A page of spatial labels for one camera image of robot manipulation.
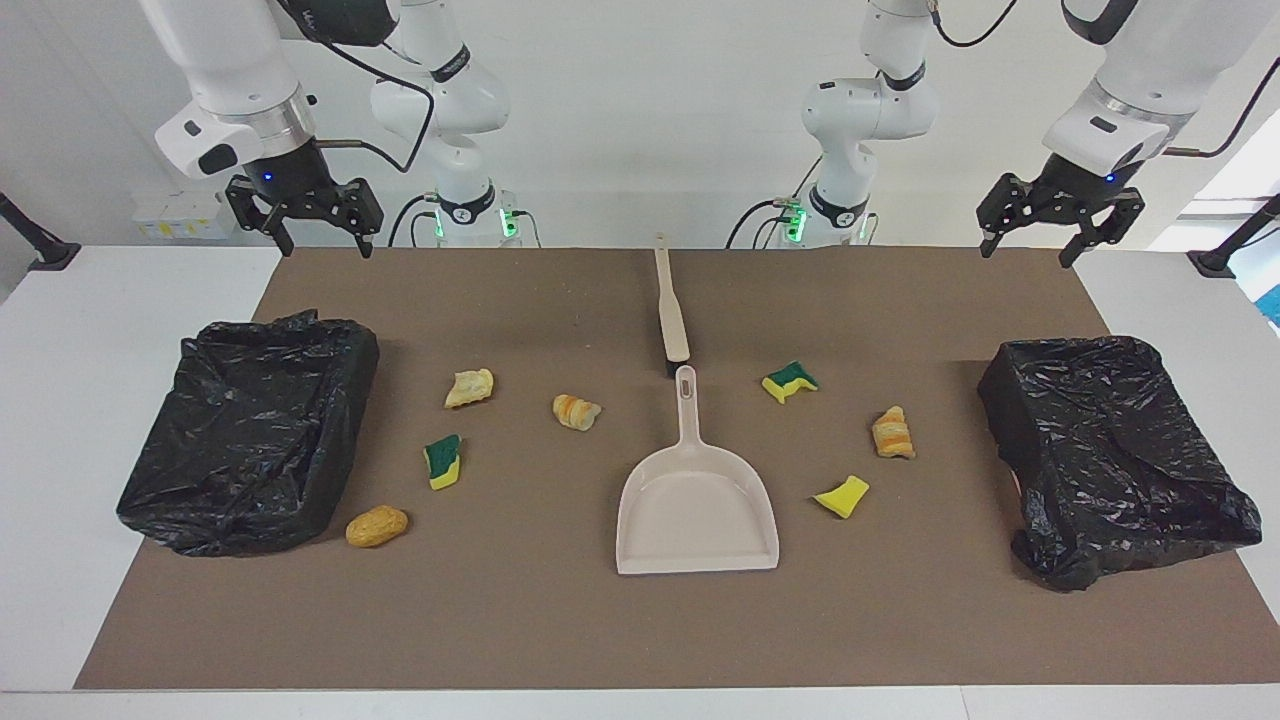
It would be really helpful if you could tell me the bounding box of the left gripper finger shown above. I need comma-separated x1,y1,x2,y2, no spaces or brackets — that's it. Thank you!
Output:
977,173,1036,259
1060,195,1146,269

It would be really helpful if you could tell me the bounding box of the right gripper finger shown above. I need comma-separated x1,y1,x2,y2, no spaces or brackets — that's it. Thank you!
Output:
226,176,295,257
335,180,384,259

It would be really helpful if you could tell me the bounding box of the orange striped croissant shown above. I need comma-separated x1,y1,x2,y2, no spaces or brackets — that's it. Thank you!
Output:
871,405,917,461

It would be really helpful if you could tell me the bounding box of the green and yellow sponge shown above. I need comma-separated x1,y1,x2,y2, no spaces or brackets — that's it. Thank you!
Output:
423,434,463,492
761,360,820,405

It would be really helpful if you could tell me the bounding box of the peanut shaped bread roll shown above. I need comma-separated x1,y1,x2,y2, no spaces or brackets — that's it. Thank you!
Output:
345,505,410,549

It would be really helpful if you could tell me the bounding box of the beige hand brush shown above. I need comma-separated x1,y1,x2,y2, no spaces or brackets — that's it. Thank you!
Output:
655,232,693,379

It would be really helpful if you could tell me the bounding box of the plain yellow sponge piece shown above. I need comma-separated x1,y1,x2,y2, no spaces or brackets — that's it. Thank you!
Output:
813,475,871,520

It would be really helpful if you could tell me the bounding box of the beige plastic dustpan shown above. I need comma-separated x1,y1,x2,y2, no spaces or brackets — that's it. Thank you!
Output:
615,365,781,576

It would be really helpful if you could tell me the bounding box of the black bag lined bin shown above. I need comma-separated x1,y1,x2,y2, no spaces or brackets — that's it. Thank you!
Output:
977,335,1264,593
116,310,381,558

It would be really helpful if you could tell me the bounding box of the white power strip box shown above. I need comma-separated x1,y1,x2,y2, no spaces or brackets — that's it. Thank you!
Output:
132,192,239,241

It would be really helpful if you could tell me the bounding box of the black clamp stand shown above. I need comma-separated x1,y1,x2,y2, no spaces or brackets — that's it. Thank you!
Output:
0,190,83,273
1187,193,1280,279

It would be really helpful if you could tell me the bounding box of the pale bread chunk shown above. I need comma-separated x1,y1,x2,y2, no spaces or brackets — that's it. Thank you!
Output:
444,368,496,410

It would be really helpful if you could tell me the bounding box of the small striped croissant piece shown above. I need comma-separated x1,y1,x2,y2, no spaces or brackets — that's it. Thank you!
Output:
552,394,604,433

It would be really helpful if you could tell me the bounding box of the brown table mat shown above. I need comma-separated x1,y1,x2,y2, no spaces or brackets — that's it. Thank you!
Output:
75,247,1280,691

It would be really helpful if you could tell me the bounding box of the black base cable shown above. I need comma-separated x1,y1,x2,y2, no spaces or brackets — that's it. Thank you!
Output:
388,195,441,248
725,198,806,249

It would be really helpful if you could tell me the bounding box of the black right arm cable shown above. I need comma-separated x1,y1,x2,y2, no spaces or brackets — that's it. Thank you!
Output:
290,10,438,174

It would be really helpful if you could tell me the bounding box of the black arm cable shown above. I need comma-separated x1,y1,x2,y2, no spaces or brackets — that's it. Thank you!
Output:
925,0,1280,159
290,10,438,174

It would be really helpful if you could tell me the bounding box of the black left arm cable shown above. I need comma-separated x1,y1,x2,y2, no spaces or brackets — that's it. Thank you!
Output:
925,0,1280,159

